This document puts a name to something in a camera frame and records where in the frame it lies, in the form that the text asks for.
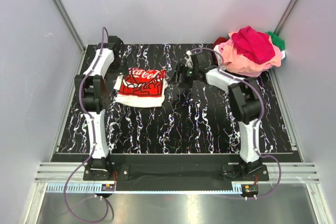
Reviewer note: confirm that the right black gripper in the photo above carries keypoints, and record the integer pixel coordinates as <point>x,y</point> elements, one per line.
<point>181,68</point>

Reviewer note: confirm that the white t-shirt red print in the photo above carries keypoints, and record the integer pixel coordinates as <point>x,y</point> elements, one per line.
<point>141,88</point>

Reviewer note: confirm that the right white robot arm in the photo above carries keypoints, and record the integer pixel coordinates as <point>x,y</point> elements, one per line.
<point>245,102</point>

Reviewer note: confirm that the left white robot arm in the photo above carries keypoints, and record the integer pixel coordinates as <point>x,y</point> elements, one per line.
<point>92,94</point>

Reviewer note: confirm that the pink t-shirt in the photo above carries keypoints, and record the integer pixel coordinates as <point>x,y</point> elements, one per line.
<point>239,64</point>

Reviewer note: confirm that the dark red t-shirt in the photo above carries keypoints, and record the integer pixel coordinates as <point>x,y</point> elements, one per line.
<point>222,51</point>

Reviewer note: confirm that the magenta t-shirt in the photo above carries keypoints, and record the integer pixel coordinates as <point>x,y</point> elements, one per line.
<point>253,44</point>

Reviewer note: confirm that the green t-shirt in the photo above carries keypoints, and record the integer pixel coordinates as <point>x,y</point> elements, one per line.
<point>277,41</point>

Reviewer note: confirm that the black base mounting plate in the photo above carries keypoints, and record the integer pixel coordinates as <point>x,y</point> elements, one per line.
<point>226,174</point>

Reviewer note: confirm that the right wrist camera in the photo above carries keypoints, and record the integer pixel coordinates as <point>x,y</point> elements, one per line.
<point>199,60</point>

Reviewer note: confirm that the left aluminium corner post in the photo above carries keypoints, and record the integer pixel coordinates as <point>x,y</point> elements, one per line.
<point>69,24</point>

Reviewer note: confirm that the aluminium corner post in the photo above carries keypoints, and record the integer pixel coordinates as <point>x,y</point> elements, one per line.
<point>286,14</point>
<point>69,24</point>

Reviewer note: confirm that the right aluminium corner post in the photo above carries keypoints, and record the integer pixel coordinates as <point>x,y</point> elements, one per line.
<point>286,14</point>

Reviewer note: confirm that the aluminium rail profile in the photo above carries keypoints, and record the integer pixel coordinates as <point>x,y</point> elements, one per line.
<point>50,172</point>

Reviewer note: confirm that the grey slotted cable duct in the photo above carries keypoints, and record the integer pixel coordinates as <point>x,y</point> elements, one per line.
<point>230,189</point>

